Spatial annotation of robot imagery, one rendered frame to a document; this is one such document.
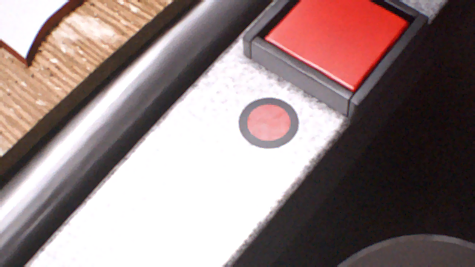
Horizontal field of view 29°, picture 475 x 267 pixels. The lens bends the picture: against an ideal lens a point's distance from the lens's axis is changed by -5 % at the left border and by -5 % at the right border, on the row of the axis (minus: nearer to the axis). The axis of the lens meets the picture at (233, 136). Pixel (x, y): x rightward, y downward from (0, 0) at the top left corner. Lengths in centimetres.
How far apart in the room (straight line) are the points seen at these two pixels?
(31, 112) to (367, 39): 19
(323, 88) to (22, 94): 16
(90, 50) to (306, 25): 12
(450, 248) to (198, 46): 62
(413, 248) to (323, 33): 61
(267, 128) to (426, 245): 62
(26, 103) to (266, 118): 13
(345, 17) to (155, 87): 11
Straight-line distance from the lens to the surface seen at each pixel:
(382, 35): 52
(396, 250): 110
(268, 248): 50
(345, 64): 51
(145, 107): 52
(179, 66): 53
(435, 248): 110
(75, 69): 51
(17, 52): 52
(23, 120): 50
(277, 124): 50
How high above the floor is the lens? 134
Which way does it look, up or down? 58 degrees down
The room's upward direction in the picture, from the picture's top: 5 degrees counter-clockwise
